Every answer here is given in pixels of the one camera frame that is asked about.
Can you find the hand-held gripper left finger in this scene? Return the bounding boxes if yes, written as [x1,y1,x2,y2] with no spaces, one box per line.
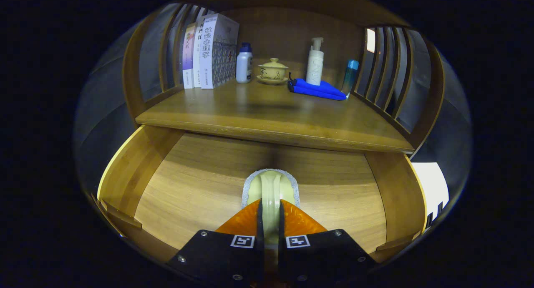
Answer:
[167,198,264,288]

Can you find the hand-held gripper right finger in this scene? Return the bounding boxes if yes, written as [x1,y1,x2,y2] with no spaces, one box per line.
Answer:
[279,199,378,288]

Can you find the pale green handled scrubber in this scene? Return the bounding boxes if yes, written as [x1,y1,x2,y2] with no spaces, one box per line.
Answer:
[241,168,301,249]

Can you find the wooden drawer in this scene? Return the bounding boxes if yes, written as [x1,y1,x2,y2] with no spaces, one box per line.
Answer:
[96,124,428,265]

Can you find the wooden countertop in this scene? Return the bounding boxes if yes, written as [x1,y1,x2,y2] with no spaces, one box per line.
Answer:
[136,77,414,154]

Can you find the wooden cabinet with slatted sides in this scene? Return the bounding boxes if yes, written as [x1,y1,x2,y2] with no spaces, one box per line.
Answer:
[121,0,447,155]

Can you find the blue folded cloth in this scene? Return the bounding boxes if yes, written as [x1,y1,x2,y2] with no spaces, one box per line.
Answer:
[287,73,348,101]

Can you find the white grey printer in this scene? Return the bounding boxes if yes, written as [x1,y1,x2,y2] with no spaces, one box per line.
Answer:
[411,162,450,230]

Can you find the yellow lidded teacup with saucer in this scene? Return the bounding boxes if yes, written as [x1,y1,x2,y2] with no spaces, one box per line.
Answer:
[256,58,289,86]

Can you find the white bottle with blue cap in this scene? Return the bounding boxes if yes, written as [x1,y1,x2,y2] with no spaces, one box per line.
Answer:
[236,42,253,84]

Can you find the teal blue bottle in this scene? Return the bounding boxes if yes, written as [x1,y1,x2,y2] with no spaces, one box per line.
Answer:
[341,60,360,97]

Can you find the white pump bottle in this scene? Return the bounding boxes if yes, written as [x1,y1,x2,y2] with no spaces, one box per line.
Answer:
[306,37,325,86]

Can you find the pink purple book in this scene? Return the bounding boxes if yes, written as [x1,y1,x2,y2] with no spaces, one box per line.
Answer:
[182,23,197,89]

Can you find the thick white book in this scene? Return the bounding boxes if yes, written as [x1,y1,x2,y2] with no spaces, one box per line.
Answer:
[199,13,240,89]

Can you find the thin white book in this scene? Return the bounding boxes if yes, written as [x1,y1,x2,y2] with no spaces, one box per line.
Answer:
[192,18,207,88]

